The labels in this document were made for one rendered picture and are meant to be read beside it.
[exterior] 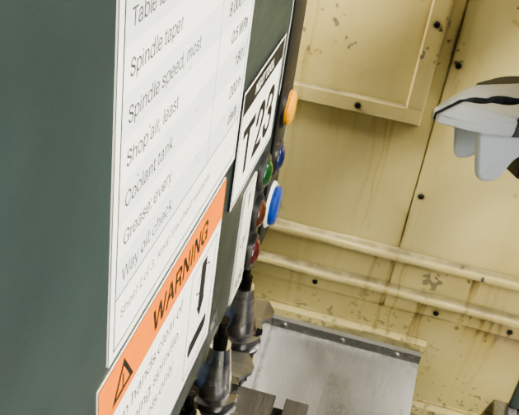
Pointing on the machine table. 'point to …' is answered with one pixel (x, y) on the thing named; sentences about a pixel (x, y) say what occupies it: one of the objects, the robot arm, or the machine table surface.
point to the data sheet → (168, 137)
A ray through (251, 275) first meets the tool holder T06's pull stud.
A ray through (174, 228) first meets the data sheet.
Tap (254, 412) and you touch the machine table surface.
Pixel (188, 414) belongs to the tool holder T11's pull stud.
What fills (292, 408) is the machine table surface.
